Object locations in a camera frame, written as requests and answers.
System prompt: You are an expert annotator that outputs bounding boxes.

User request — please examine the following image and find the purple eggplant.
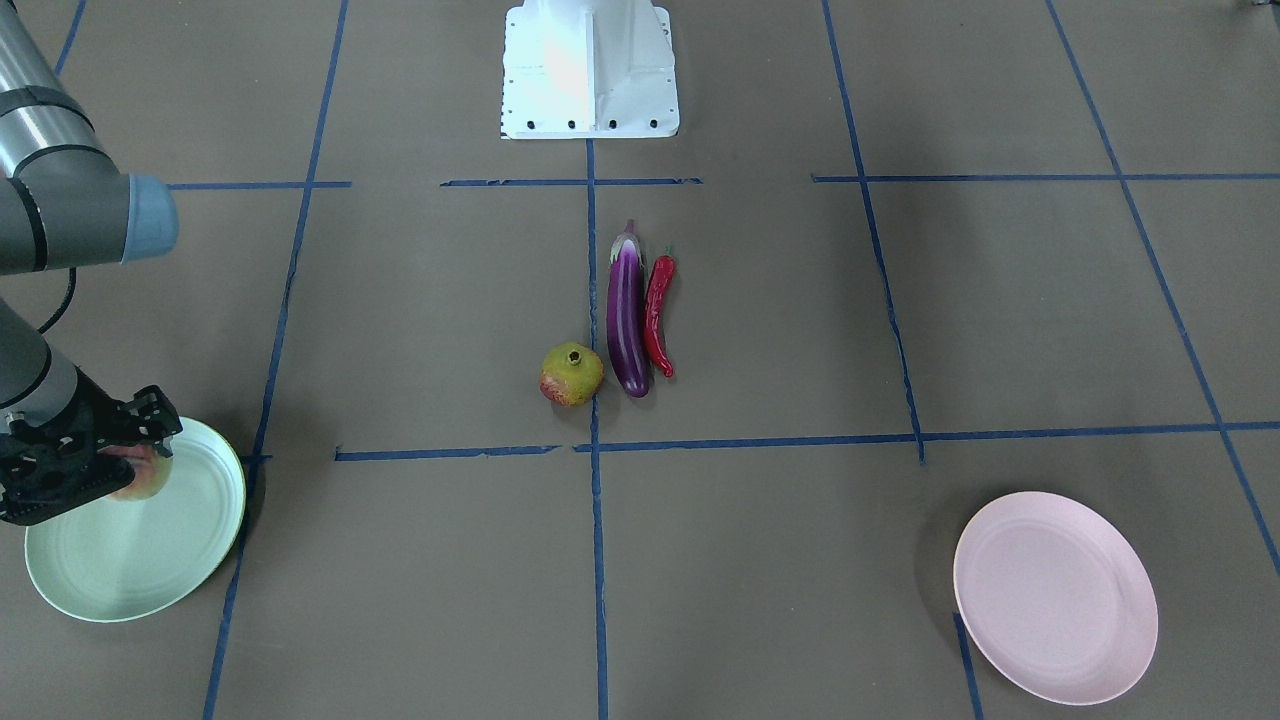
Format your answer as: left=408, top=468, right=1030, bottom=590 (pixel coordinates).
left=605, top=219, right=650, bottom=398

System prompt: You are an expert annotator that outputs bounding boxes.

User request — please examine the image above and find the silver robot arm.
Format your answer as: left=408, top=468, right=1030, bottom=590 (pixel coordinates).
left=1, top=1, right=182, bottom=527

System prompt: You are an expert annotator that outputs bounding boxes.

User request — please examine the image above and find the light green plate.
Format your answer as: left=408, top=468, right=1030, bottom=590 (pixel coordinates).
left=24, top=418, right=248, bottom=623

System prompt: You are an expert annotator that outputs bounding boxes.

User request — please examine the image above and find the red green peach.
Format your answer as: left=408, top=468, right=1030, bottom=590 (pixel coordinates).
left=99, top=445, right=173, bottom=502

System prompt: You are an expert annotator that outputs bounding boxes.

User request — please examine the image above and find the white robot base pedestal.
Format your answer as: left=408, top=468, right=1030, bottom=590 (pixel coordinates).
left=500, top=1, right=681, bottom=141

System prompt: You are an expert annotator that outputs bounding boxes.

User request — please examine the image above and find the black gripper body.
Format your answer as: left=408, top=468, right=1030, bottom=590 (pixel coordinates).
left=1, top=386, right=183, bottom=527

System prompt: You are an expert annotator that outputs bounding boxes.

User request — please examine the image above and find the red chili pepper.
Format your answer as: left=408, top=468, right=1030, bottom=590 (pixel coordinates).
left=643, top=252, right=677, bottom=378

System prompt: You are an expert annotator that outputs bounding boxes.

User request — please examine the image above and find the pink plate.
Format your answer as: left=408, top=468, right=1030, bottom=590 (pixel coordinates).
left=952, top=491, right=1160, bottom=707

